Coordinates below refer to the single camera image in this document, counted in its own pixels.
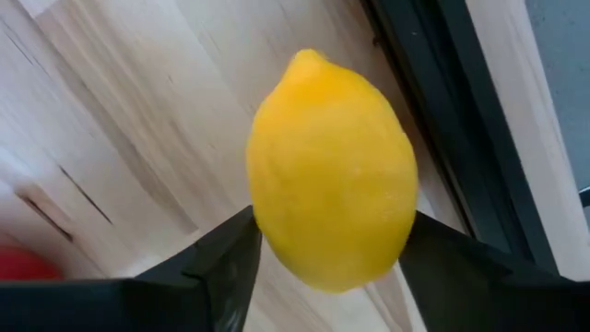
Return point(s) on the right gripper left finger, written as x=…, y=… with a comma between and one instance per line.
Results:
x=115, y=306

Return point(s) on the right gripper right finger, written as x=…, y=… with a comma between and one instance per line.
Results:
x=498, y=299

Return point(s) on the red bell pepper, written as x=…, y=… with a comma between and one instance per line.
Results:
x=23, y=265

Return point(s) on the yellow lemon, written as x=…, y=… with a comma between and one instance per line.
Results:
x=332, y=175

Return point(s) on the black metal table frame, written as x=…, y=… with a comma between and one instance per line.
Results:
x=461, y=138

